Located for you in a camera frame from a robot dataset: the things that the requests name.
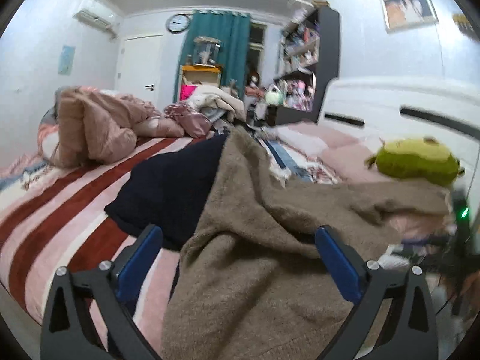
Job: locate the navy blue folded garment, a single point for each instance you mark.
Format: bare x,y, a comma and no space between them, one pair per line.
170,191

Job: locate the black bookshelf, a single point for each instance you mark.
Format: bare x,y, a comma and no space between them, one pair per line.
308,59

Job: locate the green plush toy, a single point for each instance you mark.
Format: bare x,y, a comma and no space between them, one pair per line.
417,158

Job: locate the yellow white shelf unit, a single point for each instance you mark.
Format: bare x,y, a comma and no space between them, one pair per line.
191,76

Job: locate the framed wall photo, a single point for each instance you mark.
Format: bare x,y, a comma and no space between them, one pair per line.
401,15

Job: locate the teal curtain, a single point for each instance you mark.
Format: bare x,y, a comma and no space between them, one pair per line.
222,37

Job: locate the round wall clock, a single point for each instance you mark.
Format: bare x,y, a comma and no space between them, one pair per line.
178,23

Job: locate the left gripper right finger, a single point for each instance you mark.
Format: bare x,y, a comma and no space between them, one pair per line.
409,330

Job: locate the pile of clothes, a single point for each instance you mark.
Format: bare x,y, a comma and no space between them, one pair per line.
204,108

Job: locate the brown knitted sweater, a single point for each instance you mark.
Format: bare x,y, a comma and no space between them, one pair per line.
251,283

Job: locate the pink brown rumpled duvet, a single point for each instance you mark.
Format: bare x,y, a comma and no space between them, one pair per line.
87,124

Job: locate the white door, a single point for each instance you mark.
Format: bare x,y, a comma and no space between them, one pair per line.
138,66

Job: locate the white air conditioner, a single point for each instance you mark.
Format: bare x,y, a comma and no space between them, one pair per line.
87,17

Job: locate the pink pillow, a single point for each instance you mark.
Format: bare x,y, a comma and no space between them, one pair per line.
342,153

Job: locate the striped fleece blanket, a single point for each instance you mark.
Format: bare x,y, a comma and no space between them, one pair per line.
60,221

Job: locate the blue wall poster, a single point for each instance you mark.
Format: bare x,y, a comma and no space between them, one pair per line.
66,59

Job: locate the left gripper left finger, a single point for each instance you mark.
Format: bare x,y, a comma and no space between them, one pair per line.
87,313

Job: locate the white bed headboard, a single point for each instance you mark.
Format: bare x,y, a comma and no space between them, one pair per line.
392,107

